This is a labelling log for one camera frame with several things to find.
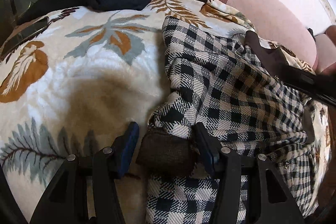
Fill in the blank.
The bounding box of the black white checked shirt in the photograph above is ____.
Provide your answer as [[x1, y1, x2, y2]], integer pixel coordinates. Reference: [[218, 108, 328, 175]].
[[137, 16, 318, 223]]

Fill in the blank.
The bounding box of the leaf patterned fleece blanket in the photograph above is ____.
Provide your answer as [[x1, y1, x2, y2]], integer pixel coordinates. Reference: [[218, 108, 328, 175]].
[[1, 0, 330, 221]]

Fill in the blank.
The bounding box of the small black object behind pillow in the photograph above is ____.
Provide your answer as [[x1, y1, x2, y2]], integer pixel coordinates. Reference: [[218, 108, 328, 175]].
[[307, 28, 314, 37]]

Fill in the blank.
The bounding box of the pink quilted pillow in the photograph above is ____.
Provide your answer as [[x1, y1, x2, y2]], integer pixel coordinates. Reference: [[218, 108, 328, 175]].
[[220, 0, 318, 69]]

